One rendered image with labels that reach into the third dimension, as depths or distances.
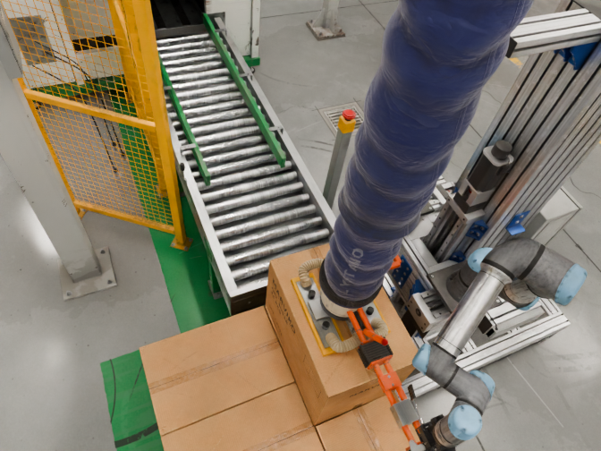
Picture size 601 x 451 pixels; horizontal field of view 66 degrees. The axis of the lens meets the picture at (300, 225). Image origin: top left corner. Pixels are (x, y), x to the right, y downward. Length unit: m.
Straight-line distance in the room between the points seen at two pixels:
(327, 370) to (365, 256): 0.56
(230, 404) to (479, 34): 1.72
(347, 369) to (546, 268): 0.79
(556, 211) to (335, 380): 1.13
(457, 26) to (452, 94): 0.13
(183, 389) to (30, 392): 1.02
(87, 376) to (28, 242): 1.01
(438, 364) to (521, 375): 1.86
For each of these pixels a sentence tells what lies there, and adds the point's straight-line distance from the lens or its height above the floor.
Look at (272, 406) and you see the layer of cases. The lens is 2.14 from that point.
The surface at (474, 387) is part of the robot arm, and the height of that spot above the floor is 1.41.
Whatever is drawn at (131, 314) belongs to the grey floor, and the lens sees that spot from 2.95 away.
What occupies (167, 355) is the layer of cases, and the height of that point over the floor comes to 0.54.
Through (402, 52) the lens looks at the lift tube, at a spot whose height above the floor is 2.13.
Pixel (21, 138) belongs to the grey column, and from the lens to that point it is 2.25.
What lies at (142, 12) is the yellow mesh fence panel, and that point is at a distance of 2.03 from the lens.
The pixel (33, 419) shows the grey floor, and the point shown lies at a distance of 2.88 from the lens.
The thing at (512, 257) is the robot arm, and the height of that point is 1.60.
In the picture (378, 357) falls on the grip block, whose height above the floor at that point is 1.09.
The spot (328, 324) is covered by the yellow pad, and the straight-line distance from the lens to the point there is 1.79.
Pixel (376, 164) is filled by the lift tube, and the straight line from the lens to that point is 1.10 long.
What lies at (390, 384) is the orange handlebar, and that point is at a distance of 1.66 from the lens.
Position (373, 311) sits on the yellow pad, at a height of 1.00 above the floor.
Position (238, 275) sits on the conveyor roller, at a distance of 2.38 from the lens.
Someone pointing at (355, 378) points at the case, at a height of 0.95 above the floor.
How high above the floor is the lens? 2.60
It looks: 53 degrees down
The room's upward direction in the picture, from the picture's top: 11 degrees clockwise
